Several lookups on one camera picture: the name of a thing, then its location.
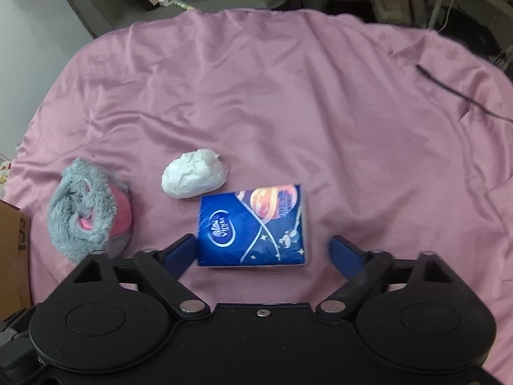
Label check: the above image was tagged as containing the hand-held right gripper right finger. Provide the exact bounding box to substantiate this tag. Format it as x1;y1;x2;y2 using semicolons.
316;235;461;317

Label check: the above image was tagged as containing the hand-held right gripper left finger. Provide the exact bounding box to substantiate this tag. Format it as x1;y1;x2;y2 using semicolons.
71;235;209;319

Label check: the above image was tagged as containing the blue tissue pack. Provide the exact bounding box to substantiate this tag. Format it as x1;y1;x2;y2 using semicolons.
196;184;310;269

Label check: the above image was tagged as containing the white crumpled paper wad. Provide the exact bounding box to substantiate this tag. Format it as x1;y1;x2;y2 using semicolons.
161;148;229;200

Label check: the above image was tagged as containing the grey fluffy plush slipper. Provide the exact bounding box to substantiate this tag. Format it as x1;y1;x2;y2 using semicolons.
47;158;134;265

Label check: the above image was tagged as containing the pink bed sheet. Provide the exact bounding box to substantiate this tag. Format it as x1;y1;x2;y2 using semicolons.
3;8;513;385

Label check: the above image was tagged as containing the brown cardboard box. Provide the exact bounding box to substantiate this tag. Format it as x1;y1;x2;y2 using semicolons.
0;198;33;321

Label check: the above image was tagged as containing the black cable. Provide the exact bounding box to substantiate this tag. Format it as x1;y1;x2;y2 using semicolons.
416;64;513;123

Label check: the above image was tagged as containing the white cable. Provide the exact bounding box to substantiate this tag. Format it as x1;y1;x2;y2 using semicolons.
437;0;458;33

